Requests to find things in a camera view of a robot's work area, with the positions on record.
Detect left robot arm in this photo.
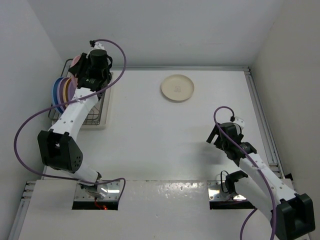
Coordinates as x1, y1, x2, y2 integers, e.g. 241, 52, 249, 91
37, 49, 112, 186

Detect metal base plate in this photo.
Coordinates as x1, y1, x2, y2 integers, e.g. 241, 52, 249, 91
207, 180, 247, 202
74, 181, 120, 202

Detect lilac plate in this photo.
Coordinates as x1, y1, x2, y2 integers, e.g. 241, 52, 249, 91
56, 77, 70, 104
67, 77, 77, 101

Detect blue plate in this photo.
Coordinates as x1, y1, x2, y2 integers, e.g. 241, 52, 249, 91
51, 77, 63, 106

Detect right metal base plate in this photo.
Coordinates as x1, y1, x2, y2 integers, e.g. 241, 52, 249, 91
207, 180, 247, 202

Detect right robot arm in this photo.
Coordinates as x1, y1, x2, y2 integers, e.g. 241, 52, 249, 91
206, 122, 316, 240

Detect pink plate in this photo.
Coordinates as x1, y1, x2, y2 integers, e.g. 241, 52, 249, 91
68, 54, 82, 87

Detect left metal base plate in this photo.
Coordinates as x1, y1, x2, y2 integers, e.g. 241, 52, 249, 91
74, 181, 120, 202

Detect beige drip tray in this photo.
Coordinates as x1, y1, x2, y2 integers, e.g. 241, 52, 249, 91
51, 71, 115, 131

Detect cream plate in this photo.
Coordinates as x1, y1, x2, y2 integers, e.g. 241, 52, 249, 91
160, 74, 195, 102

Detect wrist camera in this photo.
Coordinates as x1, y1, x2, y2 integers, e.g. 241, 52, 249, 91
89, 40, 105, 51
230, 116, 245, 130

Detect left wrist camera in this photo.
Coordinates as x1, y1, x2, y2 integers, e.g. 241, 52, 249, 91
89, 40, 105, 51

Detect orange plate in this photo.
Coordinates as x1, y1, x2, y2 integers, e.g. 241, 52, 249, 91
62, 77, 72, 103

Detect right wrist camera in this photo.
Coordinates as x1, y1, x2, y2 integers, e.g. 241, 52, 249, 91
230, 116, 245, 130

